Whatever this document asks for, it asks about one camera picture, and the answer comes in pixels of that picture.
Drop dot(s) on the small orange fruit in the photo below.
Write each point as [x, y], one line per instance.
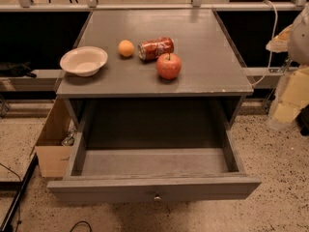
[126, 48]

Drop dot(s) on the red soda can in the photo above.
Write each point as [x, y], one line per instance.
[151, 49]

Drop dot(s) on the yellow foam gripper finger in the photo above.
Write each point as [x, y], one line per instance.
[291, 96]
[280, 42]

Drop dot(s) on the open grey top drawer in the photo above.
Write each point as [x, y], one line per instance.
[204, 168]

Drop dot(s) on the metal drawer knob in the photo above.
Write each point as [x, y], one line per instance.
[157, 197]

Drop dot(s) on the black bag on shelf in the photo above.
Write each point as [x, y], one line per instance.
[16, 70]

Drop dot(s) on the grey wooden cabinet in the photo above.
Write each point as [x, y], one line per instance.
[153, 79]

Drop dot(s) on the cardboard box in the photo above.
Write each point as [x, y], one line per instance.
[53, 156]

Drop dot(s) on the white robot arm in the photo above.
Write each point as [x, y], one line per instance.
[298, 44]

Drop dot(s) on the white paper bowl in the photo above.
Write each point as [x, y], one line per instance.
[84, 61]

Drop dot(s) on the black floor rail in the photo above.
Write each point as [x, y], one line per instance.
[18, 188]

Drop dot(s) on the red apple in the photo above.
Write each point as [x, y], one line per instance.
[168, 66]

